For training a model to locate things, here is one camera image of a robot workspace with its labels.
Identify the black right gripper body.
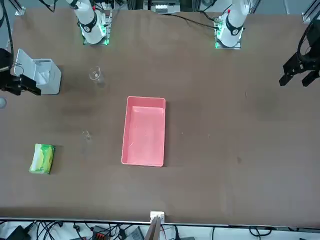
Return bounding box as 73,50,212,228
0,48,14,77

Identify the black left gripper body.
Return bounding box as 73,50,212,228
301,19,320,62

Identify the small glass beaker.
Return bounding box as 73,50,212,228
81,129,93,142

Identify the white flip-lid bin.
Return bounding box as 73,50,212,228
13,48,62,96

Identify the large glass beaker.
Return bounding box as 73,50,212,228
88,65,106,88

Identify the green tissue pack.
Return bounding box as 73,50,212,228
28,143,57,175

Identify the pink plastic container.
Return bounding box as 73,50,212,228
120,95,167,168

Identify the aluminium corner profile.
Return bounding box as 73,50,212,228
301,0,320,25
14,0,26,16

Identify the white power strip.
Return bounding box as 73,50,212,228
153,2,176,13

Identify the large black power brick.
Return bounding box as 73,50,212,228
4,224,32,240

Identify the red and black connector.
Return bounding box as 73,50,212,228
91,226,111,240

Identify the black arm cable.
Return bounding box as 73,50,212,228
1,0,14,68

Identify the black cable on table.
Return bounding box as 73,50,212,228
159,12,218,29

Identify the white post bracket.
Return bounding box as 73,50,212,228
149,211,166,223

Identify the aluminium frame post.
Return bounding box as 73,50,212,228
146,216,162,240

